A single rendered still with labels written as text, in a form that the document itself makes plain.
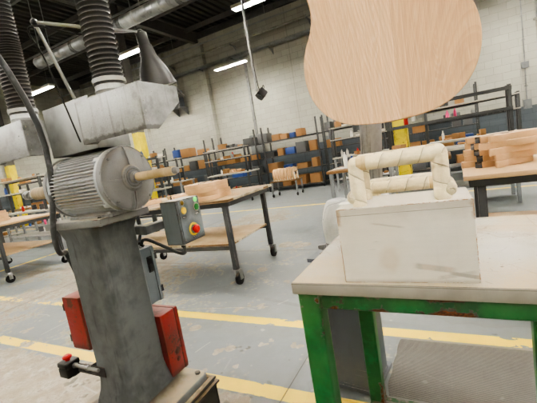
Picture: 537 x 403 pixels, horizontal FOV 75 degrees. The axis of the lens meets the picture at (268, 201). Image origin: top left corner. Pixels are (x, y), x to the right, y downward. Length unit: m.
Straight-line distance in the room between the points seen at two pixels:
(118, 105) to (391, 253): 0.90
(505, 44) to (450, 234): 11.50
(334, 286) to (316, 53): 0.53
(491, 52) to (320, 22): 11.36
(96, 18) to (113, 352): 1.25
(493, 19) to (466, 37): 11.48
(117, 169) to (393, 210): 0.99
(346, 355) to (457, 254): 1.27
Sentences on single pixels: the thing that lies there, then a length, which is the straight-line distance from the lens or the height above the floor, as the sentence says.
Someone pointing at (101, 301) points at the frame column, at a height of 0.78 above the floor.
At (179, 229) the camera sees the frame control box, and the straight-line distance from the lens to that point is 1.58.
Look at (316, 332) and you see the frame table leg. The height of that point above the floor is 0.80.
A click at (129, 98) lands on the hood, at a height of 1.48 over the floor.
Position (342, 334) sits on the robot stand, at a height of 0.30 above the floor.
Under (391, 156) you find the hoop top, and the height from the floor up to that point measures 1.20.
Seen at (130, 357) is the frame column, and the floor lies 0.52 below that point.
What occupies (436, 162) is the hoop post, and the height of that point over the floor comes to 1.18.
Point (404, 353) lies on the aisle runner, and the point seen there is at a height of 0.00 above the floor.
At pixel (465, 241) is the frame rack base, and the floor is 1.02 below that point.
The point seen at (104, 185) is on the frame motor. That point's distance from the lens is 1.37.
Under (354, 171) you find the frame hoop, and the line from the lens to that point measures 0.78.
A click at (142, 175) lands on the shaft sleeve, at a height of 1.25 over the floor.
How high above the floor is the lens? 1.25
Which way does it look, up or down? 7 degrees down
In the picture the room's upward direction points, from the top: 10 degrees counter-clockwise
